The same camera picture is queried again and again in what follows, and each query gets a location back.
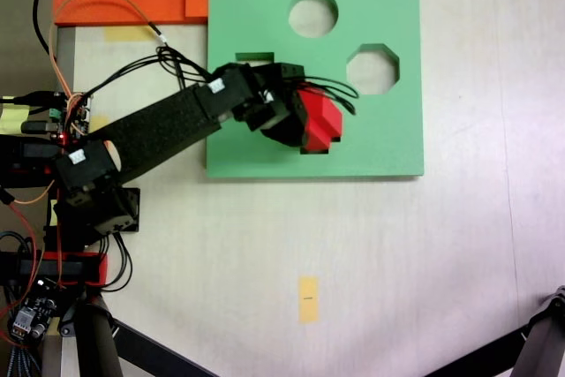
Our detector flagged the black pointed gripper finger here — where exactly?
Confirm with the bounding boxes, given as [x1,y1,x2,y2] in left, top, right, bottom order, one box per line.
[259,90,311,149]

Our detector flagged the red cross columnar block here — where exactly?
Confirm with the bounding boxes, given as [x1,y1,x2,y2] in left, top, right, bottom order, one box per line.
[296,88,344,155]

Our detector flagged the green shape sorter board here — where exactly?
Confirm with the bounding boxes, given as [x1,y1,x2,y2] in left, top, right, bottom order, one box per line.
[205,0,426,183]

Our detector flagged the yellow tape strip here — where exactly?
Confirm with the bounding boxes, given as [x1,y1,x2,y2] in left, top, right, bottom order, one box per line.
[103,26,155,42]

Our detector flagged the yellow tape marker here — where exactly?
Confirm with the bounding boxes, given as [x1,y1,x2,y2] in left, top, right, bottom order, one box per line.
[298,275,320,324]

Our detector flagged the red black table clamp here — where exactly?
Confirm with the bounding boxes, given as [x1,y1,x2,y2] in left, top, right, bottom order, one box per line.
[0,251,109,288]
[0,133,70,188]

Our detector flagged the black USB plug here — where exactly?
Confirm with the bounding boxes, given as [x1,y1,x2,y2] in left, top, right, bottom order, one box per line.
[20,119,62,134]

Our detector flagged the black tripod leg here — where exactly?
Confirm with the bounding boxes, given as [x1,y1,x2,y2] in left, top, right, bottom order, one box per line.
[109,318,218,377]
[72,292,123,377]
[422,331,529,377]
[513,285,565,377]

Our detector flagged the yellow sticky note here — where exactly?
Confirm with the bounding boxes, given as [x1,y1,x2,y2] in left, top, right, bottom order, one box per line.
[0,103,31,132]

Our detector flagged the black circuit board with capacitors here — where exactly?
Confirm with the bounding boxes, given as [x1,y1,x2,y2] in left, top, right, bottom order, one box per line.
[8,279,61,345]

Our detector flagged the black gripper motor wire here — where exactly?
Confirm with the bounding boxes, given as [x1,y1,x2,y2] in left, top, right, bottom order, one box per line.
[303,75,360,117]

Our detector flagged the thin black arm wires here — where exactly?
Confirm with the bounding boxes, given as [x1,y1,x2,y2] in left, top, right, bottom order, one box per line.
[82,22,222,98]

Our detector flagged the green circuit board with wires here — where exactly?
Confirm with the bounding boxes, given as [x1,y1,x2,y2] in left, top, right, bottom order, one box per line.
[52,90,96,139]

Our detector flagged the thin black wire loop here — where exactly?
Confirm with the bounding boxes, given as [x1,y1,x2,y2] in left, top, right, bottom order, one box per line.
[99,233,134,293]

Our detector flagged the black USB cable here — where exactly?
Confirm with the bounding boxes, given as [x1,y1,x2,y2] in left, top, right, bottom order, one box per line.
[0,91,57,109]

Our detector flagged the blue white braided cable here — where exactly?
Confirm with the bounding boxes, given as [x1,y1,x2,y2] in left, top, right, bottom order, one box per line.
[3,344,37,377]

